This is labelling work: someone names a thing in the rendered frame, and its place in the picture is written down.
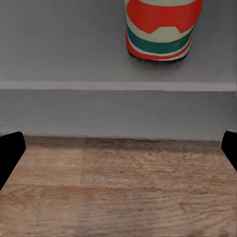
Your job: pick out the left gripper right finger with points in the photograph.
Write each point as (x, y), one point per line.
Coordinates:
(229, 147)

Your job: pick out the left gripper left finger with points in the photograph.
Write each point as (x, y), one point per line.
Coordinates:
(12, 147)

